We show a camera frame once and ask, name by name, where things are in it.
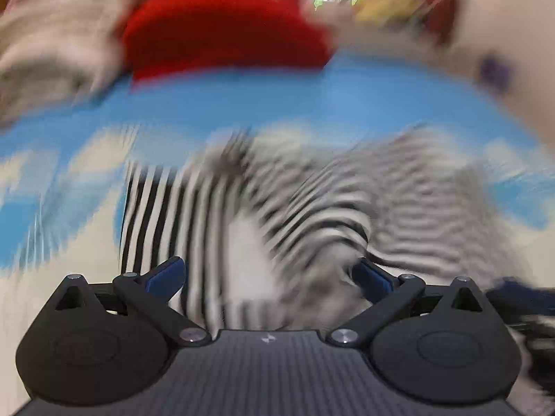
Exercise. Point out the purple square wall fixture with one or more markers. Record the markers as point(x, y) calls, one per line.
point(494, 71)

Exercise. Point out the black white striped dress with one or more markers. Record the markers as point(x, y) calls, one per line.
point(282, 208)

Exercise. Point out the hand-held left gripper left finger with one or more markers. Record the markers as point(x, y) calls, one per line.
point(162, 278)

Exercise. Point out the colourful printed cushion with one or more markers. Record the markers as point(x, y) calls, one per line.
point(403, 6)

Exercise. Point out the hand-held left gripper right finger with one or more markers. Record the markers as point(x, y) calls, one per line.
point(373, 280)

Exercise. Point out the blue white cloud blanket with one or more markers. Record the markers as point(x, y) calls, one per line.
point(303, 99)

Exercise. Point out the red pillow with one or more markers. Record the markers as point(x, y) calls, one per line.
point(225, 30)

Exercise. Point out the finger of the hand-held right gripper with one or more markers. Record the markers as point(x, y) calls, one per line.
point(520, 297)

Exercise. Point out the beige crumpled cloth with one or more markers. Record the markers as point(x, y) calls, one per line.
point(56, 47)

